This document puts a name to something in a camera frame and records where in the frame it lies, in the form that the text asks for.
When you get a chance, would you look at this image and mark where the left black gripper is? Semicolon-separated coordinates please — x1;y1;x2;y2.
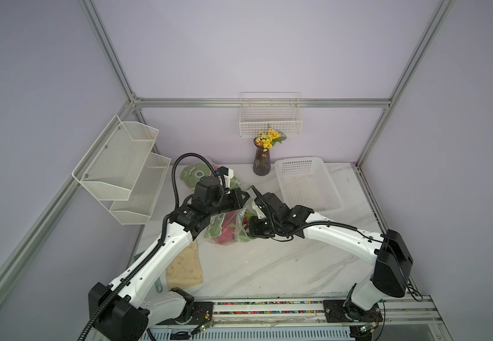
207;188;249;218

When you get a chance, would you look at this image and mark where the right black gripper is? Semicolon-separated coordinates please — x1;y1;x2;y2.
242;216;282;238

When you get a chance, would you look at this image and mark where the green-print zip-top bag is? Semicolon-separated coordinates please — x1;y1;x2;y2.
179;161;218;190
204;193;256;246

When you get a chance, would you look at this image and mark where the pink dragon fruit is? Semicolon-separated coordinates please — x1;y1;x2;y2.
212;211;251;246

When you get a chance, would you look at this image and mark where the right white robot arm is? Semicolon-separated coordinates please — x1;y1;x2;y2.
247;187;422;322

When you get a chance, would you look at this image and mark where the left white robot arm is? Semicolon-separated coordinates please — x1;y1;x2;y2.
78;153;249;340

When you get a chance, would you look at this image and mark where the dark purple glass vase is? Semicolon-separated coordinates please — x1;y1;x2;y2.
253;139;271;176

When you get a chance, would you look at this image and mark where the white plastic basket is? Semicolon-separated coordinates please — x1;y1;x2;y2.
275;157;342;212

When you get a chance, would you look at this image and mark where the yellow flower bouquet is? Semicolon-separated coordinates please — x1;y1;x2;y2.
254;129;287;151

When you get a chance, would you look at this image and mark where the white two-tier mesh shelf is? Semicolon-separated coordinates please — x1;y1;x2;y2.
72;116;171;225

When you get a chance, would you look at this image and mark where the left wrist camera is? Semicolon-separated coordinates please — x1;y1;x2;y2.
215;166;234;189

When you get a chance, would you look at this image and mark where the white wire wall basket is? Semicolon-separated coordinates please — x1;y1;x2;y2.
239;92;303;138

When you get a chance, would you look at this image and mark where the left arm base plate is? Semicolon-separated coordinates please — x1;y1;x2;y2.
174;301;214;325

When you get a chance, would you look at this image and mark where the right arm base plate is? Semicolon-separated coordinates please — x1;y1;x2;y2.
323;300;383;323

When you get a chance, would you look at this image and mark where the aluminium frame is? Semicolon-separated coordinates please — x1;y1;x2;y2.
0;1;454;308

